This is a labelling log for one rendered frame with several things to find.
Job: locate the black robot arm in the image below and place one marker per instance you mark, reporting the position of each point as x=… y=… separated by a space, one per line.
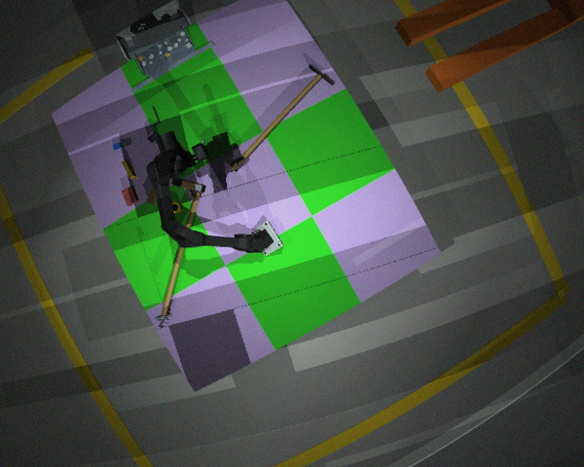
x=169 y=163

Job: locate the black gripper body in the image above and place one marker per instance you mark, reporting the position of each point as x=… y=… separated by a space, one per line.
x=200 y=154

